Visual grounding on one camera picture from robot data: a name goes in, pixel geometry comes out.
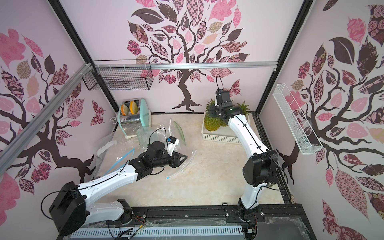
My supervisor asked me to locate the white plastic basket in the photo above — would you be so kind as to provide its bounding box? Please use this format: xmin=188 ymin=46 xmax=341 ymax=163
xmin=201 ymin=114 xmax=255 ymax=145

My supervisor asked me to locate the mint green toaster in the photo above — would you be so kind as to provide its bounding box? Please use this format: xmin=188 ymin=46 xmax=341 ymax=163
xmin=117 ymin=98 xmax=152 ymax=140

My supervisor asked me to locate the aluminium rail back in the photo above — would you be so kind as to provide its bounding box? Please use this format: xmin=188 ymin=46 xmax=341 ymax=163
xmin=95 ymin=62 xmax=278 ymax=70

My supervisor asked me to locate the aluminium rail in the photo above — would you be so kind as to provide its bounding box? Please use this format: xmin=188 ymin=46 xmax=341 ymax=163
xmin=95 ymin=62 xmax=278 ymax=70
xmin=1 ymin=63 xmax=91 ymax=174

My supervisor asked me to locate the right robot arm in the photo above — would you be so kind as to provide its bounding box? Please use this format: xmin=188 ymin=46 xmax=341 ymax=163
xmin=206 ymin=99 xmax=280 ymax=221

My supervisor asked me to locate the black wire wall basket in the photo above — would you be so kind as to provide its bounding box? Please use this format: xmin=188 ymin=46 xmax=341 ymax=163
xmin=82 ymin=60 xmax=154 ymax=91

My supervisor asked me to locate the white wire wall shelf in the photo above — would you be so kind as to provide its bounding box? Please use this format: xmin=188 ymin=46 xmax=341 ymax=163
xmin=273 ymin=84 xmax=323 ymax=155

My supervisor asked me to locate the white vent strip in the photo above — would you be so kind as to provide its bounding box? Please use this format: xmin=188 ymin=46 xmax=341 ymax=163
xmin=65 ymin=226 xmax=244 ymax=240

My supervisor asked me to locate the zip bag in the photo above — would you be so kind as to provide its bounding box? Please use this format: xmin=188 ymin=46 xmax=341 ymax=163
xmin=164 ymin=150 xmax=197 ymax=180

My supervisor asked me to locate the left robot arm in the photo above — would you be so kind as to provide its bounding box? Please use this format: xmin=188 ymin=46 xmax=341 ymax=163
xmin=49 ymin=141 xmax=188 ymax=237

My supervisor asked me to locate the pineapple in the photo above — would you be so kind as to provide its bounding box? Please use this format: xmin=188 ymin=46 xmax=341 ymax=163
xmin=205 ymin=99 xmax=216 ymax=115
xmin=237 ymin=101 xmax=250 ymax=116
xmin=204 ymin=113 xmax=222 ymax=132
xmin=220 ymin=120 xmax=228 ymax=127

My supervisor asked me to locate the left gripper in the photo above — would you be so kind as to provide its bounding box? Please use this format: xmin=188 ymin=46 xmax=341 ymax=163
xmin=151 ymin=150 xmax=188 ymax=169

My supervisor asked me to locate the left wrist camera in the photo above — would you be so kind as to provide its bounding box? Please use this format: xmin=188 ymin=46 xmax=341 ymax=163
xmin=167 ymin=136 xmax=180 ymax=156

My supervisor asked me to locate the blue-zip bag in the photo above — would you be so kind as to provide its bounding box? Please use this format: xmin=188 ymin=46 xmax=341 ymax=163
xmin=104 ymin=149 xmax=136 ymax=175

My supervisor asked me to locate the green-zip bag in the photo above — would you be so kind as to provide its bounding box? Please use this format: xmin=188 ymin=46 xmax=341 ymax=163
xmin=137 ymin=120 xmax=187 ymax=150

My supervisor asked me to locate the aluminium rail left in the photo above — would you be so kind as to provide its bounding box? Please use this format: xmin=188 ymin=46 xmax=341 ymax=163
xmin=1 ymin=63 xmax=91 ymax=174

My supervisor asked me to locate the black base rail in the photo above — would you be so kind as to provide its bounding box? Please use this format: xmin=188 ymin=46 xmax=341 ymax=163
xmin=56 ymin=203 xmax=317 ymax=240

